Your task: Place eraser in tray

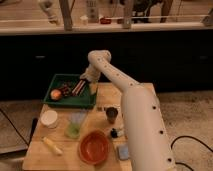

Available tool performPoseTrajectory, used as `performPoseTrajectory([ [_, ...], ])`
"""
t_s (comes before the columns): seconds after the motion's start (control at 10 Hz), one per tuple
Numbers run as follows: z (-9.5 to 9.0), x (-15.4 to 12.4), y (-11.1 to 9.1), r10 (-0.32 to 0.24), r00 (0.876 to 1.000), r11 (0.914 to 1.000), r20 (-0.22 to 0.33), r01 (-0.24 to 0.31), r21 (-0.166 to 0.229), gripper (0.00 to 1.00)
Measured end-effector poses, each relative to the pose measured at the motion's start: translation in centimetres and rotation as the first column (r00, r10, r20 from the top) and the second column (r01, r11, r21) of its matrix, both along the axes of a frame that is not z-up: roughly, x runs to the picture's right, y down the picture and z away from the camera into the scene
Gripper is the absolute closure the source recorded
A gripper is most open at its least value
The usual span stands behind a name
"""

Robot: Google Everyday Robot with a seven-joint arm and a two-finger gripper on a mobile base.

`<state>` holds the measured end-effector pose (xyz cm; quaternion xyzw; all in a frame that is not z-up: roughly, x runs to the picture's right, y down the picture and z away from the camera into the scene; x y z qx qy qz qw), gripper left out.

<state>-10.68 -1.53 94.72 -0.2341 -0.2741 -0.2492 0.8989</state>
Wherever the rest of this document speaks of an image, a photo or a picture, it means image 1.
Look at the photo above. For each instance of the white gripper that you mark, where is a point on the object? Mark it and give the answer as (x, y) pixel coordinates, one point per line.
(92, 76)

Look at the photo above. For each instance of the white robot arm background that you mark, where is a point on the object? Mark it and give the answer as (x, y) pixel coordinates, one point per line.
(47, 7)

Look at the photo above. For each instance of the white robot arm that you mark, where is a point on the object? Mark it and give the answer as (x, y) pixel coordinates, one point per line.
(147, 137)

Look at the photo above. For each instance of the green plastic tray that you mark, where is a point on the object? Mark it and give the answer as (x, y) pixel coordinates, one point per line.
(84, 99)

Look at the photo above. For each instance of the dark red toy item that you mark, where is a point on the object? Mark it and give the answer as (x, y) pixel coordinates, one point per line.
(66, 89)

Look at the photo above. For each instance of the dark metal cup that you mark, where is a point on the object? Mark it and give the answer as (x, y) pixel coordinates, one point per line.
(111, 114)

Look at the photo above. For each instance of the clear green plastic cup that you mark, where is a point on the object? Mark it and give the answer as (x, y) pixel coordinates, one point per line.
(75, 121)

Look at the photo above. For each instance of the orange round fruit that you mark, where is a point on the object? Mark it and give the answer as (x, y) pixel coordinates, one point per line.
(56, 94)

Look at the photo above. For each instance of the black white small object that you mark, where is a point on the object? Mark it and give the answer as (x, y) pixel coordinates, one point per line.
(115, 133)

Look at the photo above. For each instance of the white paper cup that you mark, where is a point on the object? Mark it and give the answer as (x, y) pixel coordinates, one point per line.
(49, 119)

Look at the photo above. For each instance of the orange plastic bowl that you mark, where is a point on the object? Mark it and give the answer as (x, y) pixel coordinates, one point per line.
(94, 148)

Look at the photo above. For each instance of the red object on shelf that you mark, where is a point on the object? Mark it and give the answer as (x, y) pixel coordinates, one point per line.
(105, 21)

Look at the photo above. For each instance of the blue grey sponge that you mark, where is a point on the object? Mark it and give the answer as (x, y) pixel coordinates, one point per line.
(123, 152)

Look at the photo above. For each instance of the yellow banana toy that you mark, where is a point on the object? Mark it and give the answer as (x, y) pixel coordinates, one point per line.
(52, 146)

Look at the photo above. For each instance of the white power strip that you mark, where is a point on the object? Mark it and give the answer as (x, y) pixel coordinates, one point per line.
(92, 11)

